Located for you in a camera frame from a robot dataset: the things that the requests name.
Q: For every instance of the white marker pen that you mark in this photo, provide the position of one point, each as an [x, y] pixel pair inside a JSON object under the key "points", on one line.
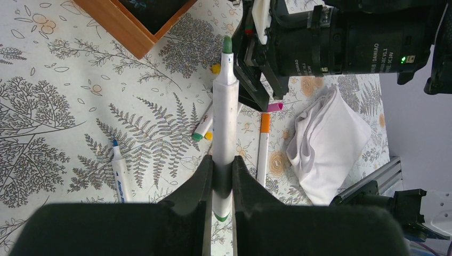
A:
{"points": [[208, 136], [262, 159], [225, 111]]}

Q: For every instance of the white marker blue end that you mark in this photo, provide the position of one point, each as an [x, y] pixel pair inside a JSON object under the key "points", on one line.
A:
{"points": [[119, 168]]}

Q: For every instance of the pink pen cap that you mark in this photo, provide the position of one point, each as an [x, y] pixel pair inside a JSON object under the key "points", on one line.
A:
{"points": [[275, 107]]}

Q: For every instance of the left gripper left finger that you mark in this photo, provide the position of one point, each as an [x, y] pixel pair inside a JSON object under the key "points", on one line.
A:
{"points": [[179, 224]]}

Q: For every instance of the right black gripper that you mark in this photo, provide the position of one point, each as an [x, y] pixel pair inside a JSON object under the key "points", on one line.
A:
{"points": [[340, 37]]}

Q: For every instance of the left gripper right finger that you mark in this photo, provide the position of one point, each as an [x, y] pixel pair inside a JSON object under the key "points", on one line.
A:
{"points": [[266, 226]]}

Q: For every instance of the orange wooden compartment tray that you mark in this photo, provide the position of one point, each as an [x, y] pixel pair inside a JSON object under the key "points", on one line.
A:
{"points": [[121, 24]]}

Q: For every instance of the white marker green end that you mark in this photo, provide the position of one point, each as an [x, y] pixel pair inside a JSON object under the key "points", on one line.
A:
{"points": [[206, 123]]}

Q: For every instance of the orange pen cap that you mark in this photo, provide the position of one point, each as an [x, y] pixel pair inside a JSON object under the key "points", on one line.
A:
{"points": [[265, 123]]}

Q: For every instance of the dark blue rolled tie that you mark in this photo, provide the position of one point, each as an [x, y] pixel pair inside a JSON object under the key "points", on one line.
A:
{"points": [[153, 14]]}

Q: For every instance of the yellow pen cap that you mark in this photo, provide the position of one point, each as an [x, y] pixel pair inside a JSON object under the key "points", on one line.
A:
{"points": [[216, 69]]}

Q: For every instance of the white folded cloth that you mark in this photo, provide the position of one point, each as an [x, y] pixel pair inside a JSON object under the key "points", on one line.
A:
{"points": [[329, 138]]}

